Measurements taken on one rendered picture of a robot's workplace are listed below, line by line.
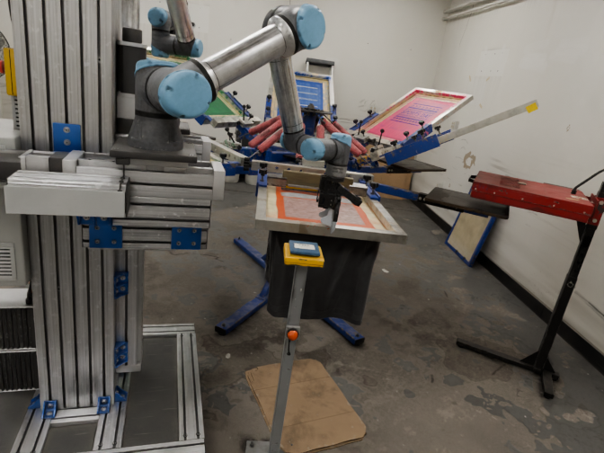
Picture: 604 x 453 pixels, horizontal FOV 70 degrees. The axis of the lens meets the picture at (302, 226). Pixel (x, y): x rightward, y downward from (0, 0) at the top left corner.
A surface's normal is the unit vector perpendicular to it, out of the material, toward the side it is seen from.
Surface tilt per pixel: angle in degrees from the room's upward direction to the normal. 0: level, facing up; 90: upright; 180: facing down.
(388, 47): 90
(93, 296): 90
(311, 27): 86
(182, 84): 94
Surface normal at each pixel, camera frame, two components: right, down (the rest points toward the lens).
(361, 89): 0.07, 0.33
